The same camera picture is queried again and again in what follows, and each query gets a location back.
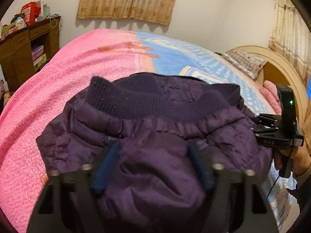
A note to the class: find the pink and blue bedspread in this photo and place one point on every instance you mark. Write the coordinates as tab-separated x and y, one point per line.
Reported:
112	55

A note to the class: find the red gift bag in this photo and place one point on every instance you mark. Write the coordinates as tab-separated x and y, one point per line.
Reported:
31	11

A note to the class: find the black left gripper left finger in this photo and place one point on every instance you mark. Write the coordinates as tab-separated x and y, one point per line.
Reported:
69	201

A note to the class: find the patterned grey pillow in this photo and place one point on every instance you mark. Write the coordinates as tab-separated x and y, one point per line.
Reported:
247	63

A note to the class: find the folded pink quilt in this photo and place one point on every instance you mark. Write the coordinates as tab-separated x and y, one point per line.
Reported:
269	91

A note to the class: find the dark wooden desk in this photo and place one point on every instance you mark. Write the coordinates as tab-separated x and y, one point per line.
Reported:
16	50

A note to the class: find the person's right hand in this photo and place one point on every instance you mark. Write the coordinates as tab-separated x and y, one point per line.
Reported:
300	157

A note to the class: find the beige side window curtain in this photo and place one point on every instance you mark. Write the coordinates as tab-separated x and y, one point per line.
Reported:
291	38

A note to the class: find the cream round wooden headboard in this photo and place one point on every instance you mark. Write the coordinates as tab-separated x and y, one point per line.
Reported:
279	71

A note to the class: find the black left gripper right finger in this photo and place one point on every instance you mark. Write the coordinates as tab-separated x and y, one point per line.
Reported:
234	201

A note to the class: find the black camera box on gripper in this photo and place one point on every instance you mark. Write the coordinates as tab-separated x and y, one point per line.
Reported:
287	102

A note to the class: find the dark purple puffer jacket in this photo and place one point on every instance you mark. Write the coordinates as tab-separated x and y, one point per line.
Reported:
154	118

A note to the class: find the beige patterned window curtain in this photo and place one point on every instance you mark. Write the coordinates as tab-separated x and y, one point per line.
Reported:
153	11

